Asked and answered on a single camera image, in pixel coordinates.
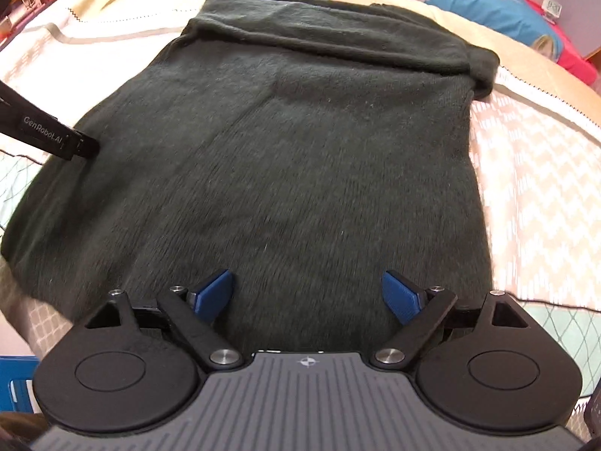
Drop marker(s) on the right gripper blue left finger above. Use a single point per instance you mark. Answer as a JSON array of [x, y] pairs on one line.
[[210, 297]]

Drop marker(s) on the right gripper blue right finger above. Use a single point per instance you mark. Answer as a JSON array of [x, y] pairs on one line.
[[402, 297]]

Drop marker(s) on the dark green knit sweater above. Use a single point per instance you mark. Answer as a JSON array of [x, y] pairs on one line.
[[306, 145]]

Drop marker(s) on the blue plastic storage bin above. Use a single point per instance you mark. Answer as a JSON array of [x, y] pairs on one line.
[[15, 373]]

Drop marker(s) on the small white digital clock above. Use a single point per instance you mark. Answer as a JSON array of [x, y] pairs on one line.
[[551, 10]]

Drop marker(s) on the grey board with wooden edge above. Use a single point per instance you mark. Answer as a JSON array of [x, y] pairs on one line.
[[580, 21]]

